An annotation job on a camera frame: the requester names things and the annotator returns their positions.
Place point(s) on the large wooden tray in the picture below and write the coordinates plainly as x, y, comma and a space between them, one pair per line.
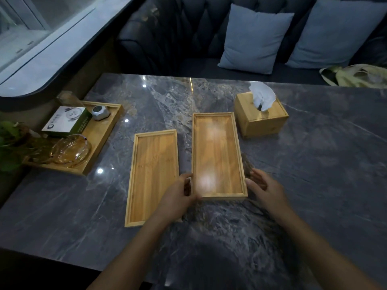
96, 135

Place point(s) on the person's right hand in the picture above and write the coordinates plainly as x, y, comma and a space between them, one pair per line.
270, 194

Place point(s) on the small white gadget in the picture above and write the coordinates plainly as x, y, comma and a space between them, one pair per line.
100, 112

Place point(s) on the matte wooden tray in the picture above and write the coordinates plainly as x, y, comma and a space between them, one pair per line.
154, 175

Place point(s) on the green potted plant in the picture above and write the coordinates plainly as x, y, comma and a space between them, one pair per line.
12, 141

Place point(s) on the dark tufted sofa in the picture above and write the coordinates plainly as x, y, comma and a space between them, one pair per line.
181, 36

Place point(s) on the person's right forearm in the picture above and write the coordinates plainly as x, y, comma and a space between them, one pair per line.
320, 253

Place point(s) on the glossy wooden tray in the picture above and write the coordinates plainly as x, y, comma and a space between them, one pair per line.
216, 154

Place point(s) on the small grey pillow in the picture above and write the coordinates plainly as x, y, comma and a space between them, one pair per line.
254, 39

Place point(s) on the person's left forearm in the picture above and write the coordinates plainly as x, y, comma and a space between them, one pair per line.
133, 253

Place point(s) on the large grey pillow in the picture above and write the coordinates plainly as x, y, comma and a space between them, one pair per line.
335, 33

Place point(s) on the wooden tissue box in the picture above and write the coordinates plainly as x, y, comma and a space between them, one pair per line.
260, 120

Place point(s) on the yellow-green bag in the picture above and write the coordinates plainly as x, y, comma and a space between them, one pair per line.
353, 76

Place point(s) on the person's left hand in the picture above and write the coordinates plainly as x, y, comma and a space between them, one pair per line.
174, 197

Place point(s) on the person's right thumb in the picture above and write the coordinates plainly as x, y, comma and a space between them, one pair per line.
251, 185

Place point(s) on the clear glass holder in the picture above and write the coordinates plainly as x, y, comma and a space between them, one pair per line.
69, 99

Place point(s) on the white and green box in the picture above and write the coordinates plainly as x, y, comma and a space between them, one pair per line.
68, 120

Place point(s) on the person's left thumb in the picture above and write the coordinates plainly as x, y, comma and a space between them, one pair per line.
193, 198

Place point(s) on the white tissue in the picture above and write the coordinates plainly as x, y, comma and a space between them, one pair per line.
262, 93

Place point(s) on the amber glass ashtray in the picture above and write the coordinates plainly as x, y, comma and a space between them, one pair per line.
71, 150

